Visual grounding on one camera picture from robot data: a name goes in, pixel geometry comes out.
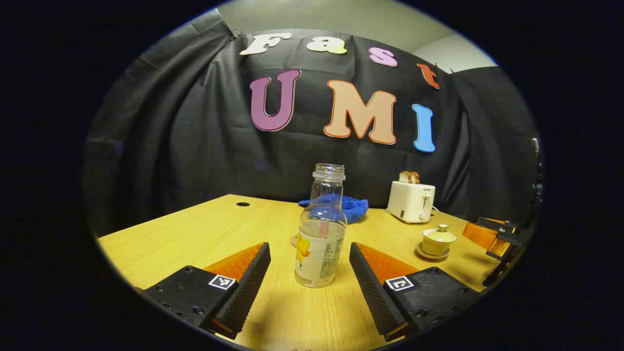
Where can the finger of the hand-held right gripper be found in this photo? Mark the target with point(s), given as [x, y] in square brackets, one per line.
[501, 248]
[480, 234]

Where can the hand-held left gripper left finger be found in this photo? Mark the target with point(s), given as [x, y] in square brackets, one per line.
[248, 287]

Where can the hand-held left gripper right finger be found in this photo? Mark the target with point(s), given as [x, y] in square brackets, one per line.
[373, 292]

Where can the cream ceramic teacup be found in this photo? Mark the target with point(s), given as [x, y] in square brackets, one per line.
[438, 247]

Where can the clear glass water bottle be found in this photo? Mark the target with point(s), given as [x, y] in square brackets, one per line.
[319, 258]

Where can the round wooden coaster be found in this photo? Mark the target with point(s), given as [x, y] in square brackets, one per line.
[293, 240]

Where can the cream ceramic saucer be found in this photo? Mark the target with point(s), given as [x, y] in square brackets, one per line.
[434, 255]

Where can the white toaster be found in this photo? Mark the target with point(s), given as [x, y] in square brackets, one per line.
[409, 202]

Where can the toasted bread slice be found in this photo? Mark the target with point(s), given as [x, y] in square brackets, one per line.
[416, 178]
[404, 177]

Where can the blue towel cloth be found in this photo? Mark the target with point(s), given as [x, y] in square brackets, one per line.
[356, 207]

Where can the black backdrop cloth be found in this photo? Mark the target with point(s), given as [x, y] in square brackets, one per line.
[195, 146]

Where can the metal backdrop clip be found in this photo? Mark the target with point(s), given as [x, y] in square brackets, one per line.
[235, 34]

